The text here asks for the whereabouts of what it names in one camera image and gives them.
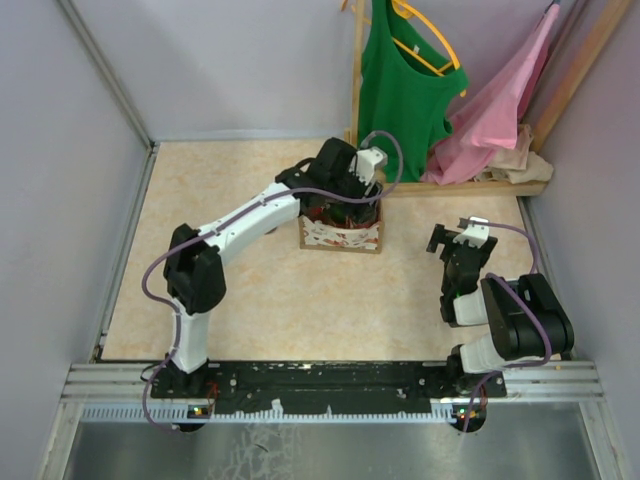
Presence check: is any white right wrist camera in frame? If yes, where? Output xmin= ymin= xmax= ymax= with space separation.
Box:
xmin=453 ymin=216 xmax=489 ymax=248

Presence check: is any pink shirt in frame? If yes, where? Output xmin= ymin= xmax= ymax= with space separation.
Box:
xmin=421 ymin=1 xmax=560 ymax=185

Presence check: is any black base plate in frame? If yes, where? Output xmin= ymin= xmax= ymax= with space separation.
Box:
xmin=149 ymin=359 xmax=508 ymax=416

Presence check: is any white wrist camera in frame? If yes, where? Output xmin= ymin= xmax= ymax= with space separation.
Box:
xmin=349 ymin=147 xmax=388 ymax=184
xmin=453 ymin=216 xmax=489 ymax=248

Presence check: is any aluminium rail frame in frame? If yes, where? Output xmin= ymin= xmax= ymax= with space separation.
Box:
xmin=38 ymin=0 xmax=621 ymax=480

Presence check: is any patterned canvas tote bag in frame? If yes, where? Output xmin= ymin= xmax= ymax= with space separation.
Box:
xmin=298 ymin=202 xmax=385 ymax=254

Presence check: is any wooden clothes rack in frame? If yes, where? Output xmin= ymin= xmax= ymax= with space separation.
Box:
xmin=340 ymin=1 xmax=636 ymax=197

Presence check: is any beige cloth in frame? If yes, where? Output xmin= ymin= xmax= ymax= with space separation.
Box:
xmin=473 ymin=124 xmax=554 ymax=184

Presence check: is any green tank top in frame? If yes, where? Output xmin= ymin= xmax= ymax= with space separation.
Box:
xmin=358 ymin=1 xmax=469 ymax=183

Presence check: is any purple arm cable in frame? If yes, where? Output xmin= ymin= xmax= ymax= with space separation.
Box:
xmin=459 ymin=222 xmax=553 ymax=434
xmin=141 ymin=130 xmax=405 ymax=434

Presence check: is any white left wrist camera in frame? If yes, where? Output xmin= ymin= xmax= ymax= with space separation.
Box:
xmin=349 ymin=147 xmax=388 ymax=184

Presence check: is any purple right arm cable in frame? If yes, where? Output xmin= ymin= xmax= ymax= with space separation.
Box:
xmin=459 ymin=222 xmax=553 ymax=434

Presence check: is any yellow clothes hanger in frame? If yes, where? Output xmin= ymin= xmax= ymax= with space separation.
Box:
xmin=341 ymin=0 xmax=468 ymax=98

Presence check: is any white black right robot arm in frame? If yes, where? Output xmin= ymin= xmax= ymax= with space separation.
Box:
xmin=426 ymin=217 xmax=575 ymax=396

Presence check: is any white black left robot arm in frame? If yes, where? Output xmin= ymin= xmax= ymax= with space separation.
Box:
xmin=157 ymin=138 xmax=387 ymax=396

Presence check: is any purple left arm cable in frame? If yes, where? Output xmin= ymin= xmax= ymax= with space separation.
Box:
xmin=141 ymin=130 xmax=405 ymax=434

